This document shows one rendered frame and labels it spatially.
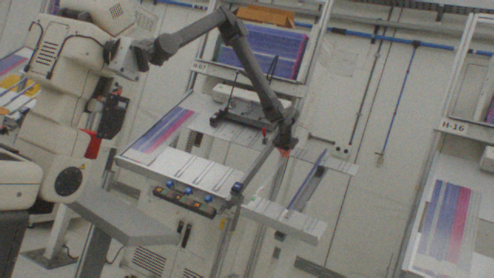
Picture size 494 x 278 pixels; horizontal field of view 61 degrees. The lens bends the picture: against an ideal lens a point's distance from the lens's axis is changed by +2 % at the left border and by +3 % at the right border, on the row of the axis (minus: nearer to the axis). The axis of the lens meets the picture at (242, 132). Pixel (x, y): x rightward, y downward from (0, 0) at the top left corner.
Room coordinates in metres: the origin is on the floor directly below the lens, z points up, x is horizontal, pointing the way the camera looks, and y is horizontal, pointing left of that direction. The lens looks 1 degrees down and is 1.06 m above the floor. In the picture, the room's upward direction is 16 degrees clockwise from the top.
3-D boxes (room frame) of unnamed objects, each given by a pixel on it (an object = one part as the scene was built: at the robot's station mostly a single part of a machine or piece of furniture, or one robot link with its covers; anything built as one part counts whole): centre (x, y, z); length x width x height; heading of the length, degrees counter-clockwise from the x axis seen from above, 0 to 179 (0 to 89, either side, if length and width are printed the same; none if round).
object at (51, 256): (2.47, 0.88, 0.39); 0.24 x 0.24 x 0.78; 66
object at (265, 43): (2.47, 0.02, 1.52); 0.51 x 0.13 x 0.27; 66
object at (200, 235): (2.60, 0.03, 0.31); 0.70 x 0.65 x 0.62; 66
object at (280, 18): (2.78, 0.00, 1.82); 0.68 x 0.30 x 0.20; 66
